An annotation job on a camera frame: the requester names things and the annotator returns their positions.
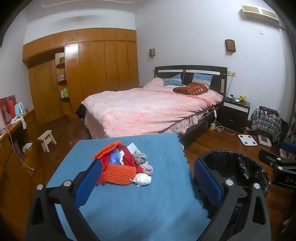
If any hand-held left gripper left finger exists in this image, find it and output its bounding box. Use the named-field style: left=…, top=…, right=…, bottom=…
left=26, top=159, right=103, bottom=241

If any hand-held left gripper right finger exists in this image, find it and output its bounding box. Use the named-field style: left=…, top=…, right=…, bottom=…
left=194, top=159, right=271, bottom=241

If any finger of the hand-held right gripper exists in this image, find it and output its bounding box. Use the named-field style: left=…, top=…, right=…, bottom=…
left=258, top=149, right=289, bottom=168
left=281, top=141, right=296, bottom=154

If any black trash bin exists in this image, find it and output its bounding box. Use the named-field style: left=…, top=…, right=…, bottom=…
left=193, top=150, right=270, bottom=234

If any red glove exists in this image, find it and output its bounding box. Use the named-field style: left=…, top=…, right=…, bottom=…
left=120, top=146, right=144, bottom=174
left=99, top=155, right=110, bottom=186

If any white and brown scale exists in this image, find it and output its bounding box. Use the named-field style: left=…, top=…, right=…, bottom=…
left=258, top=135, right=273, bottom=147

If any white bathroom scale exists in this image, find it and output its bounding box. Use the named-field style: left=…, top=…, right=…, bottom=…
left=238, top=134, right=258, bottom=146

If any orange foam net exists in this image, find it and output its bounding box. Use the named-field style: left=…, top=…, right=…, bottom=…
left=93, top=141, right=137, bottom=186

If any plaid bag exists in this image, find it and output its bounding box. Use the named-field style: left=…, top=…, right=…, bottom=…
left=251, top=106, right=282, bottom=143

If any blue plastic bag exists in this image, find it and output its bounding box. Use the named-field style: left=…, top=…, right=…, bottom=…
left=109, top=148, right=124, bottom=165

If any white crumpled tissue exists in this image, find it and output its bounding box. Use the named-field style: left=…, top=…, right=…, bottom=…
left=129, top=173, right=152, bottom=187

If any dark nightstand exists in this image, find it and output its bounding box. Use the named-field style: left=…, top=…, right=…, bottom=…
left=221, top=96, right=251, bottom=127

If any small wooden stool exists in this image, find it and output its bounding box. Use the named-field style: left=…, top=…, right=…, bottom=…
left=37, top=130, right=57, bottom=153

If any blue table cloth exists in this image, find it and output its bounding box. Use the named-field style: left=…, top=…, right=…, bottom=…
left=46, top=133, right=214, bottom=241

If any black clothing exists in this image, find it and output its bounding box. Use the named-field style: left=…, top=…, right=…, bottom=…
left=74, top=104, right=86, bottom=120

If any wooden side cabinet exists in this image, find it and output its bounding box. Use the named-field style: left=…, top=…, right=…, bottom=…
left=0, top=109, right=47, bottom=234

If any pink blanket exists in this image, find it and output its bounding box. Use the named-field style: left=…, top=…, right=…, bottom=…
left=81, top=77, right=224, bottom=139

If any dark wooden bed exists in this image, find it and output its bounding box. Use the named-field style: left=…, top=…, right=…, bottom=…
left=81, top=65, right=228, bottom=149

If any brown dotted pillow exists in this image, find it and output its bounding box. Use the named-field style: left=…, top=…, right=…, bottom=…
left=173, top=83, right=210, bottom=95

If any light blue kettle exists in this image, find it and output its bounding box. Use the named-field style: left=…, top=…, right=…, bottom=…
left=14, top=102, right=25, bottom=116

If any blue pillow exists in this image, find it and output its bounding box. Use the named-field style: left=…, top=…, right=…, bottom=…
left=163, top=73, right=183, bottom=87
left=192, top=73, right=213, bottom=87

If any red paper bag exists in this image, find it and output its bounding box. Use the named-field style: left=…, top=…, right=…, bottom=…
left=0, top=95, right=17, bottom=127

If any wooden wardrobe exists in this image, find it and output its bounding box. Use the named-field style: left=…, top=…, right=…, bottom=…
left=22, top=28, right=139, bottom=126

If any white power strip cable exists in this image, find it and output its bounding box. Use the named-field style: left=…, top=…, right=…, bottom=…
left=211, top=108, right=235, bottom=135

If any wall air conditioner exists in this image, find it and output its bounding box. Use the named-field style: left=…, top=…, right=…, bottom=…
left=240, top=3, right=281, bottom=26

